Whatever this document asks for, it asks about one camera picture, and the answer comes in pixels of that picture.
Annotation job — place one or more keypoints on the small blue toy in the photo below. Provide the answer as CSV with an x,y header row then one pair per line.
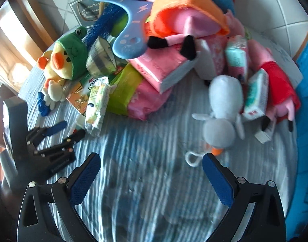
x,y
44,105

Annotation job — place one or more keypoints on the pig plush orange dress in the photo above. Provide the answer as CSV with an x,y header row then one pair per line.
x,y
184,5

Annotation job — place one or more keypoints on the duck plush green frog hood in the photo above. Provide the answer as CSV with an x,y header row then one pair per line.
x,y
70,53

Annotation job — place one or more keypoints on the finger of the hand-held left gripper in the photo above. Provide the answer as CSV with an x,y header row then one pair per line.
x,y
73,138
55,128

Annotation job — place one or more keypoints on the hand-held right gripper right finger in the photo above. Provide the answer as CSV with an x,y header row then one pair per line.
x,y
219,181

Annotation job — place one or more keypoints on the white barcode box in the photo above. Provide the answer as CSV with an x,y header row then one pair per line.
x,y
263,134

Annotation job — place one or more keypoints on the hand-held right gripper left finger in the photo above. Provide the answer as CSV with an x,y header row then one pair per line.
x,y
84,179

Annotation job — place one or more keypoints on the teal and pink pack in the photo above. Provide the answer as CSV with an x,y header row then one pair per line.
x,y
235,55

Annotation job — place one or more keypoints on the white bird plush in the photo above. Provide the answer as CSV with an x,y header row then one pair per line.
x,y
224,93

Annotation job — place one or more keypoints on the orange and green box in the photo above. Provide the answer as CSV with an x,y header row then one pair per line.
x,y
78,95

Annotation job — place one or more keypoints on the small green plush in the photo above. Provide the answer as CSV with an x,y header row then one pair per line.
x,y
248,34

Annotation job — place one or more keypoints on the striped bed sheet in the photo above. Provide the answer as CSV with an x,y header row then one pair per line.
x,y
148,181

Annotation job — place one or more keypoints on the green ball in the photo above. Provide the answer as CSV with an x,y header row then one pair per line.
x,y
118,25

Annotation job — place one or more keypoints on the long white box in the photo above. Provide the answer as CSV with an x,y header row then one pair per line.
x,y
256,93

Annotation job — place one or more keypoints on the small white box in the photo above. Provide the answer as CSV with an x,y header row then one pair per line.
x,y
79,121

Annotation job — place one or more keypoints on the pink floral tissue pack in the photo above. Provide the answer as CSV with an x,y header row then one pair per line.
x,y
217,53

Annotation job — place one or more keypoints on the yellow snack pack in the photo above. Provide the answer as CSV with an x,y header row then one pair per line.
x,y
97,105

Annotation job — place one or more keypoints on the blue plastic crate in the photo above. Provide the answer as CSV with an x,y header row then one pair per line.
x,y
305,131

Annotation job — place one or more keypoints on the pink and lime pack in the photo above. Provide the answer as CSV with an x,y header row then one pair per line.
x,y
138,98

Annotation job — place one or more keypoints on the black gift box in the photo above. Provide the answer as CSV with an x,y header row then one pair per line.
x,y
85,10

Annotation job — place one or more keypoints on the grey striped folded pack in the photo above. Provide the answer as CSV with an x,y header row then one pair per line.
x,y
101,58

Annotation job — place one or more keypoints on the pig plush red dress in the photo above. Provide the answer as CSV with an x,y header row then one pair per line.
x,y
277,80

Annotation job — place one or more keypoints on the wooden wall trim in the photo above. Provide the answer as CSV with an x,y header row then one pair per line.
x,y
302,42
30,30

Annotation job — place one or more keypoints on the blue plastic boomerang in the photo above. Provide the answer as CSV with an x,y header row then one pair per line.
x,y
128,42

